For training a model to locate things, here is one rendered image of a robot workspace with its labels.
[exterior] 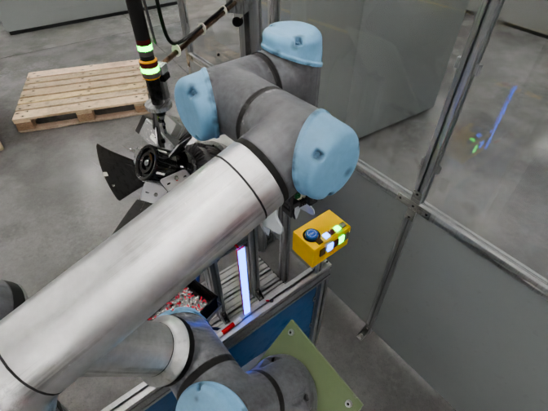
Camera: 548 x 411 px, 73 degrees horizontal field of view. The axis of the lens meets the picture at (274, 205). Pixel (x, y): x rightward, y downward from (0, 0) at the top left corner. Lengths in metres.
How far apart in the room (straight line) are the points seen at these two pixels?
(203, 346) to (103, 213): 2.36
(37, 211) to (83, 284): 2.91
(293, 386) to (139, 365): 0.28
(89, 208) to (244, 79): 2.71
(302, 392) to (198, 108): 0.55
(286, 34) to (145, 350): 0.48
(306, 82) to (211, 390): 0.47
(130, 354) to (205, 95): 0.38
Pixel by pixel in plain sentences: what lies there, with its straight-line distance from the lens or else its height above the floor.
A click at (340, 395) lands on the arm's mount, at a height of 1.22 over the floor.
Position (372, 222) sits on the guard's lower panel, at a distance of 1.67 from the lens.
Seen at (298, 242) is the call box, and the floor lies 1.04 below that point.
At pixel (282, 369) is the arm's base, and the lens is 0.77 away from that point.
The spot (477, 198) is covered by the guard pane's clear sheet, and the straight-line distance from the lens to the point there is 1.33.
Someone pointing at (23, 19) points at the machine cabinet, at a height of 0.17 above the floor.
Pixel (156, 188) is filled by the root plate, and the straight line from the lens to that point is 1.28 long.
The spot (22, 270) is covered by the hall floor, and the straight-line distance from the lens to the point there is 2.87.
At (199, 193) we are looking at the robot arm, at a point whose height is 1.74.
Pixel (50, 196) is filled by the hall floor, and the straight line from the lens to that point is 3.32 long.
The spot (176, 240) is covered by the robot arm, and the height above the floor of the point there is 1.72.
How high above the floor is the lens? 1.95
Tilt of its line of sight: 45 degrees down
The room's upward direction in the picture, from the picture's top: straight up
